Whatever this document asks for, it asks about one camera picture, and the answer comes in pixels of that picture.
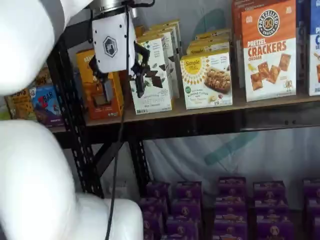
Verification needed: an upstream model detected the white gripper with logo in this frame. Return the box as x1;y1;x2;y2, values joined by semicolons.
88;11;159;106

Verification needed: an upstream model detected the small white yellow-label bar box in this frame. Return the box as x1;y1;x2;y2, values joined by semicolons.
186;41;231;57
189;34;232;48
179;51;234;110
194;28;232;41

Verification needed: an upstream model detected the white Simple Mills thins box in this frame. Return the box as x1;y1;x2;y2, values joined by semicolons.
129;36;174;115
146;24;181;51
139;29;180;100
152;19;181;33

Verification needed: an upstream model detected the orange Revival cracker box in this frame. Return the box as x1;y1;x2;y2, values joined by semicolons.
75;49;125;120

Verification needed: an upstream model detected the black metal shelf rack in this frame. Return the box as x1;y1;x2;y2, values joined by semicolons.
46;37;320;201
46;47;83;196

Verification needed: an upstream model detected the blue Zbar snack box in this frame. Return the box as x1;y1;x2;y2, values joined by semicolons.
28;84;63;125

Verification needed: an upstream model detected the wooden shelf board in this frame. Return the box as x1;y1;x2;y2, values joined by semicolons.
82;94;320;124
47;124;67;134

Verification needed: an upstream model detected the brown and green cookie box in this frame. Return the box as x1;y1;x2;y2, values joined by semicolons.
4;88;38;121
33;66;53;87

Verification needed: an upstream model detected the purple Annie's snack box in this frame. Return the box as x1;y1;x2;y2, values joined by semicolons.
139;211;165;232
313;216;320;240
159;232;198;240
256;214;291;240
174;181;203;201
138;197;169;215
143;228;156;240
146;181;172;201
254;198;288;218
171;198;202;218
302;177;320;200
217;176;247;198
306;197;320;218
252;181;286;201
166;214;201;236
215;196;247;216
213;213;248;240

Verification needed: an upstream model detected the orange pretzel crackers box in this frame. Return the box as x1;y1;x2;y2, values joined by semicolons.
231;0;247;89
241;0;300;103

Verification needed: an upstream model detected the blue and white cracker box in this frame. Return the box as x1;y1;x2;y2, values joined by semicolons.
296;0;311;96
308;0;320;97

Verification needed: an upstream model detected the white backdrop cloth teal logo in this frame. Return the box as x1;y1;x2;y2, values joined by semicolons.
142;0;320;193

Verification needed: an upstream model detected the black cable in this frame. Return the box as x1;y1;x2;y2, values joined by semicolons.
105;0;156;240

